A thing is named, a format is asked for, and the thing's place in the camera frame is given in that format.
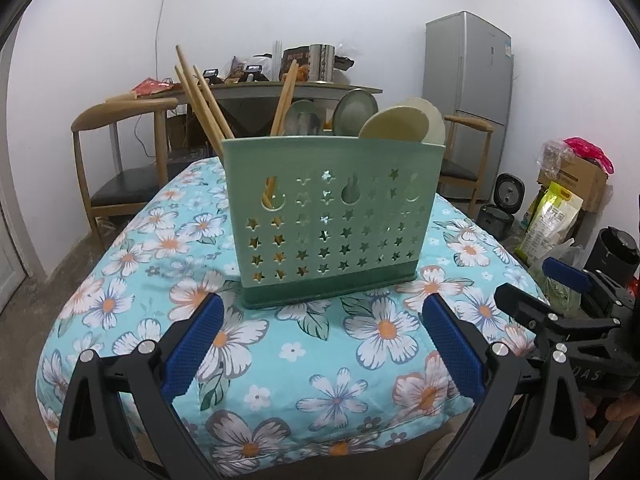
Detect pink plastic bag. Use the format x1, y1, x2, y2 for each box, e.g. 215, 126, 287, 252
562, 136, 613, 173

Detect black rice cooker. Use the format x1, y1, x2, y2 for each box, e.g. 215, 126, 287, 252
476, 172, 526, 241

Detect dark snack box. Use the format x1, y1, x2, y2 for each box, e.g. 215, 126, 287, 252
281, 49, 311, 81

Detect silver refrigerator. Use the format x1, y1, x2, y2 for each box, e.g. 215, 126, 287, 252
422, 10, 515, 201

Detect blue floral tablecloth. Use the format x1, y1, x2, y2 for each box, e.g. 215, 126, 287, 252
36, 156, 551, 463

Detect green yellow rice bag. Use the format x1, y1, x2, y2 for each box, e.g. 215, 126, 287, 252
515, 180, 585, 268

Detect plastic bag of vegetables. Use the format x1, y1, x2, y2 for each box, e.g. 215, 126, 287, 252
530, 237, 583, 318

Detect wooden chair black seat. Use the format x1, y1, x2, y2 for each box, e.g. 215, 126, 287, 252
440, 115, 495, 216
71, 97, 178, 246

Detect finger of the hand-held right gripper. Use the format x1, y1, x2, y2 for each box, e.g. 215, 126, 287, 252
542, 257, 626, 301
494, 282, 621, 346

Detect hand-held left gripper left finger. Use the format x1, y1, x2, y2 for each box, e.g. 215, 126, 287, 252
55, 292, 226, 480

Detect large metal spoon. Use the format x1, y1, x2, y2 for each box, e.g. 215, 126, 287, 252
332, 88, 378, 137

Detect bundle of wooden chopsticks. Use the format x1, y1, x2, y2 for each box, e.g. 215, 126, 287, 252
174, 45, 300, 211

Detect steel cylindrical container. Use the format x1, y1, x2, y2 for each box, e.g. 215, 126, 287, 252
308, 44, 335, 82

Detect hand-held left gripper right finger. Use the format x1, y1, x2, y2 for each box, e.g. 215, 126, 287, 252
422, 292, 591, 480

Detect person's right hand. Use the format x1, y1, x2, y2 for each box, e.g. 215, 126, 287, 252
587, 392, 640, 448

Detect white rice paddle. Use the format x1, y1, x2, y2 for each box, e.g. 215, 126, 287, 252
405, 97, 447, 146

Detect white wall cable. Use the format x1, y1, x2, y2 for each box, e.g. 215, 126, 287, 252
154, 0, 173, 81

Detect white door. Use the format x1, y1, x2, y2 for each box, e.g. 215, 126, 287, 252
0, 200, 31, 291

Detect wood-top desk white legs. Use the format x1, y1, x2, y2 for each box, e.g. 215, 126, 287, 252
107, 80, 383, 161

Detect beige plastic ladle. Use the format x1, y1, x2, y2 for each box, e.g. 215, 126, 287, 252
357, 105, 431, 142

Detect red snack packet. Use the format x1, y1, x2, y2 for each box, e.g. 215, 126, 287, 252
131, 77, 171, 96

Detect green plastic utensil holder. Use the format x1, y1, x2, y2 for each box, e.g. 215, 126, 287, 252
221, 137, 447, 310

